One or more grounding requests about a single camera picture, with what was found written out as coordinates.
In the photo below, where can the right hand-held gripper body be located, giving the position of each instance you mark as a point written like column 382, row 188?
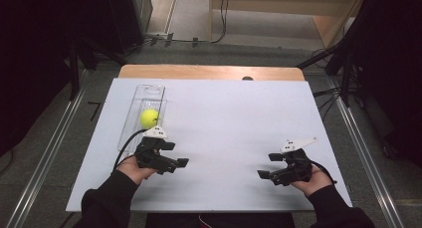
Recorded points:
column 293, row 167

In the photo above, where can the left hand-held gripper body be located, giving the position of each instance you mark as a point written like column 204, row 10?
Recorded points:
column 152, row 155

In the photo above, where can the yellow tennis ball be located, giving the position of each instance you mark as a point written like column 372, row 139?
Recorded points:
column 149, row 118

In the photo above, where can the clear plastic tray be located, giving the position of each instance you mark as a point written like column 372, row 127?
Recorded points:
column 146, row 98

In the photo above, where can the person's left hand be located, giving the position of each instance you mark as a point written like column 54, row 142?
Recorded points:
column 134, row 171

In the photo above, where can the person's right hand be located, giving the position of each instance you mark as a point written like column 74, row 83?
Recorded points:
column 314, row 184

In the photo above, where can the white board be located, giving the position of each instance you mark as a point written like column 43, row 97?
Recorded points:
column 225, row 121

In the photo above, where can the wooden table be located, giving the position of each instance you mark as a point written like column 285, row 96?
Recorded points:
column 199, row 72

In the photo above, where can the black metal stand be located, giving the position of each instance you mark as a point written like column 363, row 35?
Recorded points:
column 74, row 75
column 345, row 78

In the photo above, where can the dark cabinet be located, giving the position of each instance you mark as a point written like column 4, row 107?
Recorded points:
column 126, row 19

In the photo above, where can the black curtain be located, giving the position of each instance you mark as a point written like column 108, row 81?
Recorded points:
column 33, row 55
column 391, row 72

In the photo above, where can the light wooden platform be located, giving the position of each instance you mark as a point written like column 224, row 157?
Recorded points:
column 282, row 2

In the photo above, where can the metal floor rail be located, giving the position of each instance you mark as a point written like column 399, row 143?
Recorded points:
column 368, row 161
column 43, row 165

